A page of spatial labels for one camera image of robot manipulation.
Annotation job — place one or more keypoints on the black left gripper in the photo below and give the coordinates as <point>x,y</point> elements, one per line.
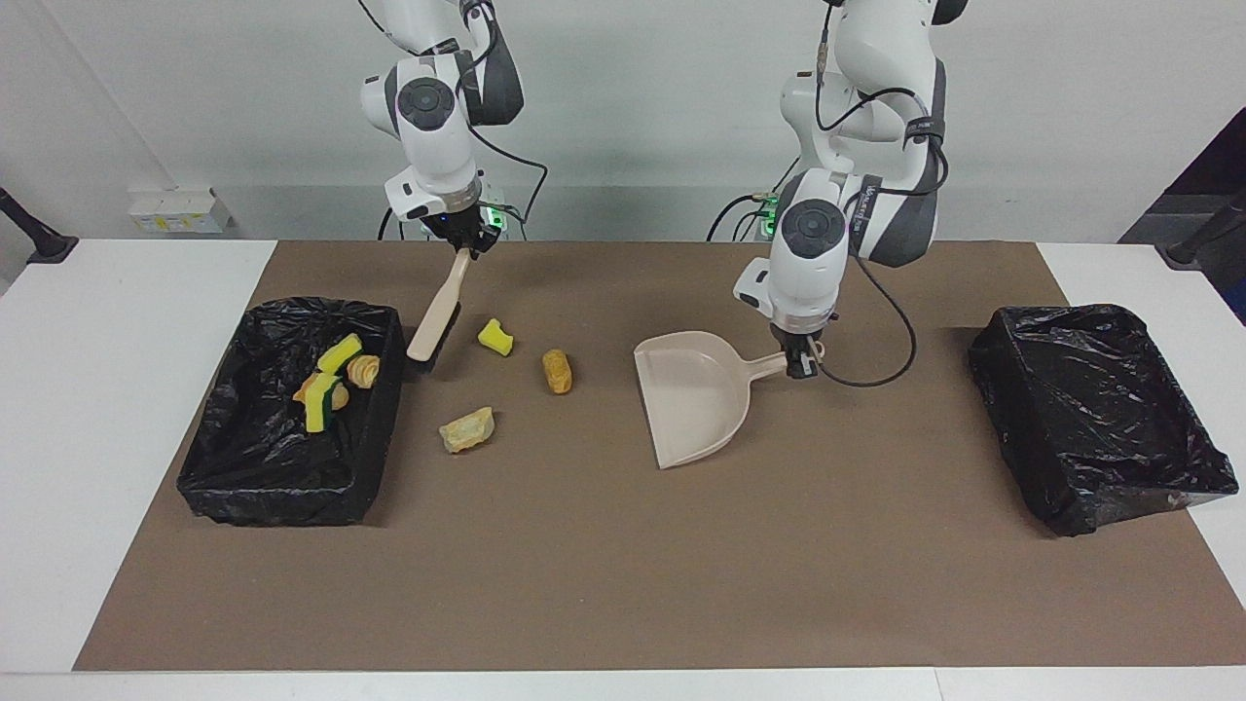
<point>800,341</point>

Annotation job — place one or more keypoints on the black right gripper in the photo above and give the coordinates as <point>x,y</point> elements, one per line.
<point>456,222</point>

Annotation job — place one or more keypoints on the beige brush with black bristles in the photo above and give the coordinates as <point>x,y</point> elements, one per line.
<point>436,316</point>

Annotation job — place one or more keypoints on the yellow green sponge piece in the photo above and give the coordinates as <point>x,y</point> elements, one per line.
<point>341,352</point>
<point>494,338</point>
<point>318,409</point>

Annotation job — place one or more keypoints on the beige plastic dustpan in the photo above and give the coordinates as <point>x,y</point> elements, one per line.
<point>691,399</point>

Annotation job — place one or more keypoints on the brown oval bread roll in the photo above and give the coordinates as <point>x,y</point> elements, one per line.
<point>558,372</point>

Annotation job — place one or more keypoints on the orange striped bread piece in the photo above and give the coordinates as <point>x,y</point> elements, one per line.
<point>364,371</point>
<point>300,391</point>

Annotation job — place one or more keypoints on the pale bread crust chunk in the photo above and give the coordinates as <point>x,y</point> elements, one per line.
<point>467,430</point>

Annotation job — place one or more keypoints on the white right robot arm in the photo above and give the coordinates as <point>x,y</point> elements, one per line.
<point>428,127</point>

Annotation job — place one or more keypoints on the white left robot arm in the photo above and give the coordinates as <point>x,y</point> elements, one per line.
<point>808,263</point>

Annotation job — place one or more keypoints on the black bag lined bin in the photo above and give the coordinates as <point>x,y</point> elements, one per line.
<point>253,448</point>
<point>1090,419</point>

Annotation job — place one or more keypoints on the brown table mat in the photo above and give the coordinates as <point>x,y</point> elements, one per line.
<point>487,584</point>

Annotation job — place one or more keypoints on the black stand pole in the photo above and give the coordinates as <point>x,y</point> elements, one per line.
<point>39,239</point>
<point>1202,239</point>

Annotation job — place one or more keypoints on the white wall power strip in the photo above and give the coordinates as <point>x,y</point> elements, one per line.
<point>180,212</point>

